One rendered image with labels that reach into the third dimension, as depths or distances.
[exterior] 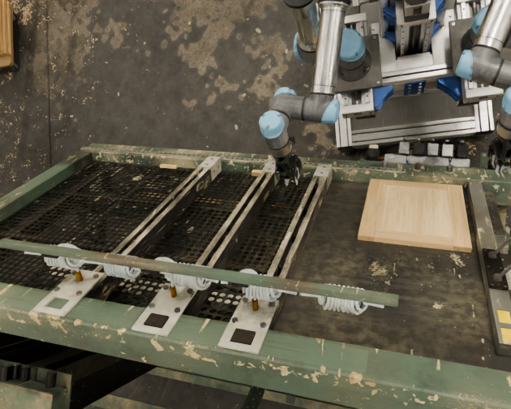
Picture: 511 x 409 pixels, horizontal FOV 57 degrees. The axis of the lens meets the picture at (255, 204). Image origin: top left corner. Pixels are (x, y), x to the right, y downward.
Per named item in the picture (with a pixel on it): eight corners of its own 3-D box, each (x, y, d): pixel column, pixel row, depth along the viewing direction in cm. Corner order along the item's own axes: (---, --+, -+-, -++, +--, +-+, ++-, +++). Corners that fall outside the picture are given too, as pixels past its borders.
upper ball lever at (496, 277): (499, 280, 139) (533, 250, 132) (501, 288, 136) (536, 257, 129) (488, 273, 139) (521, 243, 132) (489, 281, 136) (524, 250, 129)
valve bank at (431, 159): (473, 146, 227) (482, 136, 204) (470, 175, 226) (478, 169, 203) (367, 139, 241) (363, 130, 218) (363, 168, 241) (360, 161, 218)
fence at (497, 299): (479, 191, 196) (481, 182, 195) (518, 359, 117) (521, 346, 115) (466, 190, 198) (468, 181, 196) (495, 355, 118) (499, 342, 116)
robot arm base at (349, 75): (333, 49, 201) (330, 40, 192) (370, 42, 197) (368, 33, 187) (336, 83, 200) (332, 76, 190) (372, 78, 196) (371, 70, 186)
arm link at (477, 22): (476, 13, 177) (482, -4, 164) (513, 22, 173) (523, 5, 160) (463, 44, 177) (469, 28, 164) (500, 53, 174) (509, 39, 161)
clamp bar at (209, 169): (225, 170, 228) (221, 122, 217) (73, 345, 129) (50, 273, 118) (206, 169, 231) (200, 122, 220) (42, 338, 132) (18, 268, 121)
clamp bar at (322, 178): (336, 179, 213) (337, 128, 202) (259, 385, 114) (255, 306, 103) (314, 178, 216) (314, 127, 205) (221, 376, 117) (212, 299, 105)
